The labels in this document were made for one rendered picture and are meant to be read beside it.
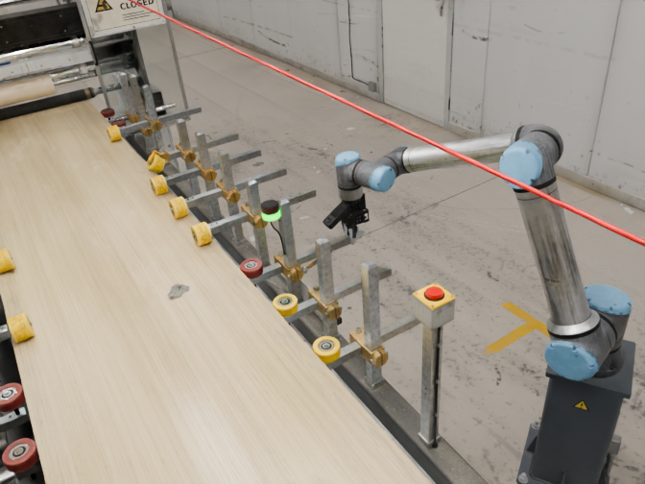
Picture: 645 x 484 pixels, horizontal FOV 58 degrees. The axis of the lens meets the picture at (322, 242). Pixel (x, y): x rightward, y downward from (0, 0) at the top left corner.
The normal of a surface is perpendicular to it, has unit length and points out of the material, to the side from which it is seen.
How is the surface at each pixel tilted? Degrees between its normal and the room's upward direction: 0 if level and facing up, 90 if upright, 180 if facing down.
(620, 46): 90
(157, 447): 0
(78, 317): 0
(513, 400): 0
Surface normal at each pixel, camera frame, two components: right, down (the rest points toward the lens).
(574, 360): -0.63, 0.53
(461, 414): -0.08, -0.83
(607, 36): -0.83, 0.36
